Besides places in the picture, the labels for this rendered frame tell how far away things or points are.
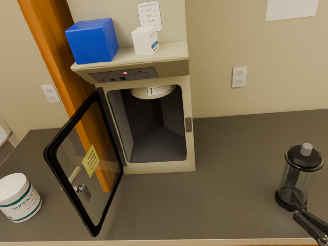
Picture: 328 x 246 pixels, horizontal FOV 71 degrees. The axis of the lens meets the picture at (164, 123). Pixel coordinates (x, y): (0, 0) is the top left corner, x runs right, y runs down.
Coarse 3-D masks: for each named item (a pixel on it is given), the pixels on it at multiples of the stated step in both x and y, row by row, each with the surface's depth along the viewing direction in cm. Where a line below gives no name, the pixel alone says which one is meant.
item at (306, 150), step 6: (306, 144) 70; (288, 150) 74; (294, 150) 72; (300, 150) 72; (306, 150) 69; (312, 150) 71; (288, 156) 72; (294, 156) 71; (300, 156) 70; (306, 156) 70; (312, 156) 70; (318, 156) 69; (294, 162) 70; (300, 162) 69; (306, 162) 68; (312, 162) 68; (318, 162) 69
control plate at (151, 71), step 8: (104, 72) 65; (112, 72) 66; (120, 72) 66; (128, 72) 66; (136, 72) 67; (144, 72) 67; (152, 72) 67; (96, 80) 71; (120, 80) 72; (128, 80) 73
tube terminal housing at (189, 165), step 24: (72, 0) 63; (96, 0) 63; (120, 0) 62; (144, 0) 62; (168, 0) 62; (120, 24) 66; (168, 24) 66; (192, 144) 92; (144, 168) 102; (168, 168) 101; (192, 168) 101
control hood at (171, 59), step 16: (128, 48) 69; (160, 48) 65; (176, 48) 64; (80, 64) 63; (96, 64) 62; (112, 64) 61; (128, 64) 61; (144, 64) 62; (160, 64) 62; (176, 64) 63
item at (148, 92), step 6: (174, 84) 86; (132, 90) 86; (138, 90) 83; (144, 90) 82; (150, 90) 81; (156, 90) 81; (162, 90) 82; (168, 90) 83; (138, 96) 83; (144, 96) 82; (150, 96) 82; (156, 96) 82; (162, 96) 82
